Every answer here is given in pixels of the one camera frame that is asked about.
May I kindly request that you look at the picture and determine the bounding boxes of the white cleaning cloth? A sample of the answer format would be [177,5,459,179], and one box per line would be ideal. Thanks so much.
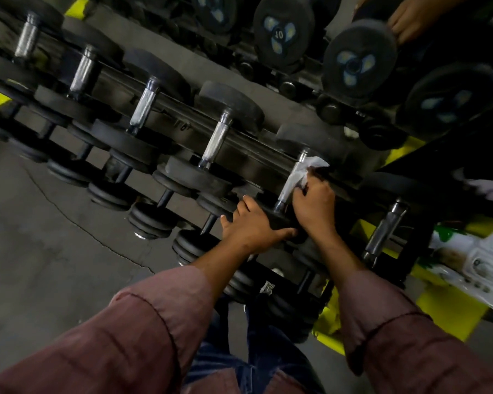
[289,156,331,192]

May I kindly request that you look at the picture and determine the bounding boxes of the person's right hand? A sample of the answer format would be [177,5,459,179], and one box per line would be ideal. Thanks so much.
[291,167,337,242]

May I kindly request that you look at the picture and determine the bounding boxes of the person's right forearm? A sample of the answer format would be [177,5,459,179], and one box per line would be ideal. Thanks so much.
[312,229,493,394]

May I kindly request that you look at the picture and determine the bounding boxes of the black yellow dumbbell rack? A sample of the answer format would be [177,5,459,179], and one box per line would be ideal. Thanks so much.
[0,0,493,357]

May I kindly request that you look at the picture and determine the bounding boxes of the white green wet wipes packet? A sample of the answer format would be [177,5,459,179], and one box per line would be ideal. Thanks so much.
[419,225,493,312]

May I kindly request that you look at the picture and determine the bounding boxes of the gymnast wall poster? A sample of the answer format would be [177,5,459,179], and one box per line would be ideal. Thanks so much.
[377,98,493,226]

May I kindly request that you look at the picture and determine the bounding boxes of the person's blue jeans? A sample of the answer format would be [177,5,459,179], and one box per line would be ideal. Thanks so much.
[182,297,325,394]

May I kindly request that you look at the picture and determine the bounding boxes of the person's left forearm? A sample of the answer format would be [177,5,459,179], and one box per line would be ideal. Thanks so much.
[0,241,251,394]

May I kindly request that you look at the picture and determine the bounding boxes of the row of ribbed plate dumbbells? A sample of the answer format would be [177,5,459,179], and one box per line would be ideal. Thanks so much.
[0,102,334,345]

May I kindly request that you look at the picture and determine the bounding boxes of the person's left hand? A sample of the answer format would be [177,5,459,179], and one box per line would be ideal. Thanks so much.
[220,195,297,255]

